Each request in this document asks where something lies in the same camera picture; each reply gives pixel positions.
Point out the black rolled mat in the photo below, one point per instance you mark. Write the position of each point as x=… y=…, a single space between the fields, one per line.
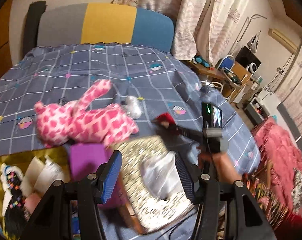
x=32 y=21

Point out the pink ruffled blanket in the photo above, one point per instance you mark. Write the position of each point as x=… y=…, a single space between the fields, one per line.
x=277 y=148

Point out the person's right hand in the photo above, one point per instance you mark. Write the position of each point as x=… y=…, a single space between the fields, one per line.
x=224 y=167

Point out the blue white chair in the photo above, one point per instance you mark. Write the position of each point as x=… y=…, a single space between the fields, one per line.
x=227 y=62

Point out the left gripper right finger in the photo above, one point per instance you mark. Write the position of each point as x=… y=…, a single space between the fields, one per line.
x=189 y=176

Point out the white patterned curtain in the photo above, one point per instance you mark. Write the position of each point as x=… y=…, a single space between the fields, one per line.
x=202 y=27

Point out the purple cardboard box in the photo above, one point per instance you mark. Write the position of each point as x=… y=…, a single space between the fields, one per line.
x=85 y=159

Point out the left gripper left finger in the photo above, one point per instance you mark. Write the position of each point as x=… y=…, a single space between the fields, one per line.
x=107 y=175

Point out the black haired doll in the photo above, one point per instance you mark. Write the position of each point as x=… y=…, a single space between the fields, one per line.
x=16 y=215

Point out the red plush toy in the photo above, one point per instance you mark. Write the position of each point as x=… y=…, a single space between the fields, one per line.
x=166 y=121

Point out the pink spotted plush giraffe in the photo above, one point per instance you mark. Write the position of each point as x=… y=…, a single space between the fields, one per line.
x=57 y=124

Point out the wooden wardrobe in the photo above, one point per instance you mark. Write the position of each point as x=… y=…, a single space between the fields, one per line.
x=5 y=55

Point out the blue checked bed sheet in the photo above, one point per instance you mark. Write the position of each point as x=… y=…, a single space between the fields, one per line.
x=160 y=82

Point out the wooden bedside table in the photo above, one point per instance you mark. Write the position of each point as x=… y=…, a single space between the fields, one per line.
x=215 y=78

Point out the ornate silver tissue box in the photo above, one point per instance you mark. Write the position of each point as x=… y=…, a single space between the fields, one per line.
x=149 y=187

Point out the gold metal tin box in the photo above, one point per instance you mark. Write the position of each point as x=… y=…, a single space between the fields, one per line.
x=22 y=159

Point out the grey yellow blue headboard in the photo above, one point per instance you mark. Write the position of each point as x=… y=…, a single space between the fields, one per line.
x=105 y=23

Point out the white soft toys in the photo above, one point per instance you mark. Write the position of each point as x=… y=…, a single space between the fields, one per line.
x=35 y=181

